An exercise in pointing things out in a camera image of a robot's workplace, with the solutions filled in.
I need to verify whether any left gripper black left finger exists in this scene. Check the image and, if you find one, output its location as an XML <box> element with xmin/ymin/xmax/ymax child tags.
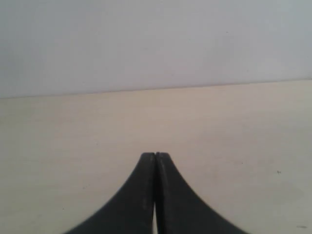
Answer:
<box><xmin>67</xmin><ymin>153</ymin><xmax>156</xmax><ymax>234</ymax></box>

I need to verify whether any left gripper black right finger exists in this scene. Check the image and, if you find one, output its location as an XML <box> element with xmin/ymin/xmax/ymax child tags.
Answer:
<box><xmin>155</xmin><ymin>153</ymin><xmax>245</xmax><ymax>234</ymax></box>

